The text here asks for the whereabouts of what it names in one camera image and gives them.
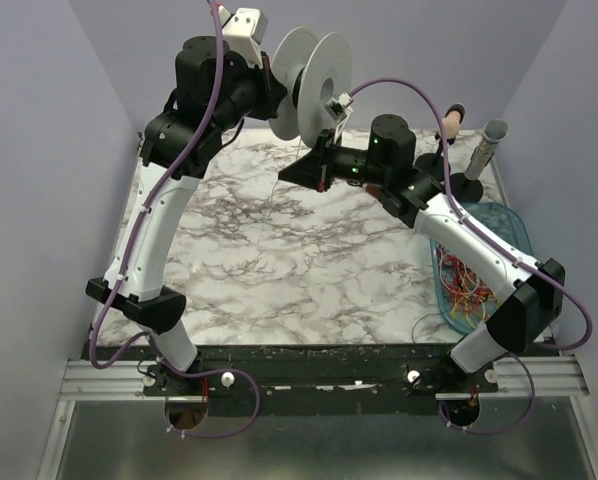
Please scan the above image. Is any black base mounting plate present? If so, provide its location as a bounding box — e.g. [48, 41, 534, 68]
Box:
[142, 343, 500, 417]

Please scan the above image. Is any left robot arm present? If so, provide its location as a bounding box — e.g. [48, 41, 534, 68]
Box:
[86, 36, 296, 371]

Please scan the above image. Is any silver microphone on stand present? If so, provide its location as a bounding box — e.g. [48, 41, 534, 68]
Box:
[450, 119, 508, 203]

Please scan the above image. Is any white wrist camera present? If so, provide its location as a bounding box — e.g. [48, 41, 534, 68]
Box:
[218, 5, 268, 69]
[324, 92, 353, 145]

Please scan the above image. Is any brown wooden metronome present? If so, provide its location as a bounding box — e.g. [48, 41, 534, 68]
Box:
[365, 185, 381, 199]

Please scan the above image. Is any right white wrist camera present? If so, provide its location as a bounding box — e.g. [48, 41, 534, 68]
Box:
[324, 92, 353, 145]

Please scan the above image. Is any thin blue wire on table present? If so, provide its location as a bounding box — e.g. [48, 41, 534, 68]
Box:
[411, 312, 448, 345]

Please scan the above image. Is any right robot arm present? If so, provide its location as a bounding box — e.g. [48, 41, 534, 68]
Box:
[278, 114, 565, 373]

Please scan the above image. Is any bundle of coloured wires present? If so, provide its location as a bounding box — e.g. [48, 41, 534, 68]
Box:
[436, 239, 505, 331]

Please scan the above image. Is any teal transparent plastic basin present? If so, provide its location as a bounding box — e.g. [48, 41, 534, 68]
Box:
[430, 202, 532, 335]

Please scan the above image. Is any pink microphone on stand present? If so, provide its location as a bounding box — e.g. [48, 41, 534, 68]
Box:
[413, 102, 467, 176]

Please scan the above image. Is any white perforated cable spool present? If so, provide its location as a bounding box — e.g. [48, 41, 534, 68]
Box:
[269, 27, 353, 147]

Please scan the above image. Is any aluminium rail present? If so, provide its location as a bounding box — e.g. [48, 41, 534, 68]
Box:
[59, 356, 590, 402]

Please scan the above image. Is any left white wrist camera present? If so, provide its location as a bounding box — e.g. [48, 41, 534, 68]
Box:
[218, 5, 268, 69]

